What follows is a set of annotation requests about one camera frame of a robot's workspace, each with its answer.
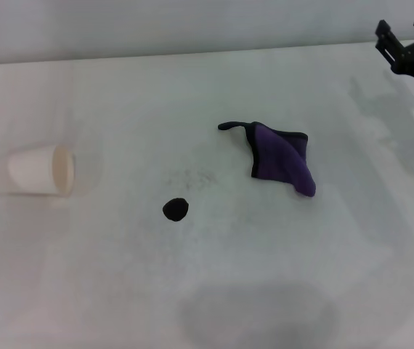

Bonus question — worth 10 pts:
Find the white paper cup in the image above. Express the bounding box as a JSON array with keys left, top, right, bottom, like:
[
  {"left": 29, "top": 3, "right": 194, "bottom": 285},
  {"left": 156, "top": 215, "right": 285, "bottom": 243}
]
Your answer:
[{"left": 7, "top": 144, "right": 76, "bottom": 198}]

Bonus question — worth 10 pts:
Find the small black lump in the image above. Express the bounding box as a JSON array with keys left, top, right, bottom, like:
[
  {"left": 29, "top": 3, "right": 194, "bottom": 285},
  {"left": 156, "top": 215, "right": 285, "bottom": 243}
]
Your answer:
[{"left": 162, "top": 197, "right": 190, "bottom": 222}]

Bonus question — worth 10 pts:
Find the purple rag with black trim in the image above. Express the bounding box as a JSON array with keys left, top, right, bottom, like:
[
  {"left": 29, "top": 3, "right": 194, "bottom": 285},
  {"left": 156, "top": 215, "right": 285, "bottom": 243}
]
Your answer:
[{"left": 217, "top": 121, "right": 317, "bottom": 198}]

